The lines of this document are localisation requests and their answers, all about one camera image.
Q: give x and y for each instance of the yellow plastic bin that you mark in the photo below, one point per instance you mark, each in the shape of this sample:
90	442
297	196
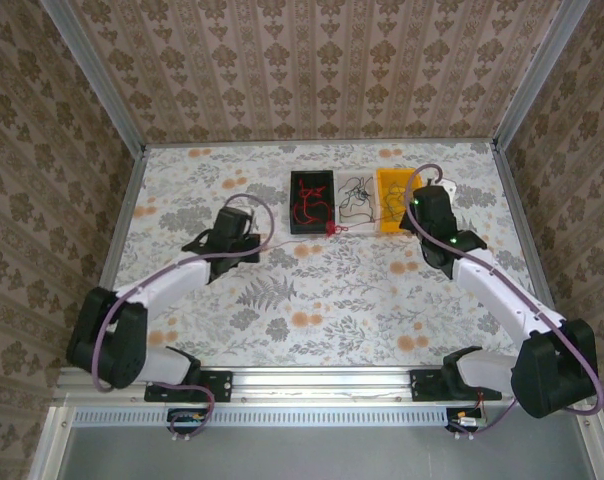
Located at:
387	227

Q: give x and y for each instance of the white plastic bin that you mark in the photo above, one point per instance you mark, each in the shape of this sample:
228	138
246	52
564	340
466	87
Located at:
354	229

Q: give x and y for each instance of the black plastic bin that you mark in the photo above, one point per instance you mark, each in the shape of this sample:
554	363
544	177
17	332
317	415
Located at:
297	180

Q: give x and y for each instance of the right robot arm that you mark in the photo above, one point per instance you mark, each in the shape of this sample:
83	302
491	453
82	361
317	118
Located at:
502	295

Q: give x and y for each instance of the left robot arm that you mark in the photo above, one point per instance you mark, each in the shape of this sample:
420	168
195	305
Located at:
172	280

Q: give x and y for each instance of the floral patterned tablecloth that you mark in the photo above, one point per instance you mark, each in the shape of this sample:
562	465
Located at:
332	325

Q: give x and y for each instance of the grey metal panel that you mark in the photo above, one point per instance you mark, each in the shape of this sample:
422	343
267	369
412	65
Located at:
322	455

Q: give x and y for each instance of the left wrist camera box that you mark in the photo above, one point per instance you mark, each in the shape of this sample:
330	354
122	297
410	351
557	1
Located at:
249	216

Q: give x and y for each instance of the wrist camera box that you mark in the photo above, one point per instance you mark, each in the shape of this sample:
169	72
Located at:
249	216
449	187

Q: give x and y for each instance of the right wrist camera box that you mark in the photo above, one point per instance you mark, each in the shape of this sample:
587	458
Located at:
449	187

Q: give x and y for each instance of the aluminium table side rail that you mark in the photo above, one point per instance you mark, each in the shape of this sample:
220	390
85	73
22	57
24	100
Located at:
122	220
515	200

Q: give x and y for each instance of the aluminium back rail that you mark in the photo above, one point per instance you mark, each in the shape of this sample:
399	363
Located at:
307	143

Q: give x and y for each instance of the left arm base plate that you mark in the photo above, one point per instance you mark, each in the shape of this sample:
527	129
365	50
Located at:
222	387

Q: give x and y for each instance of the aluminium mounting rail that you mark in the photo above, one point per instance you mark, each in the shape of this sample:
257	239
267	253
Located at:
322	385

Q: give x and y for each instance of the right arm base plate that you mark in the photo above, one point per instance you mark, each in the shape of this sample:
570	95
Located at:
422	387

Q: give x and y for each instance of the aluminium frame post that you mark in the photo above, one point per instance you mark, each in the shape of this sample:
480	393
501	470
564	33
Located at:
98	75
537	75

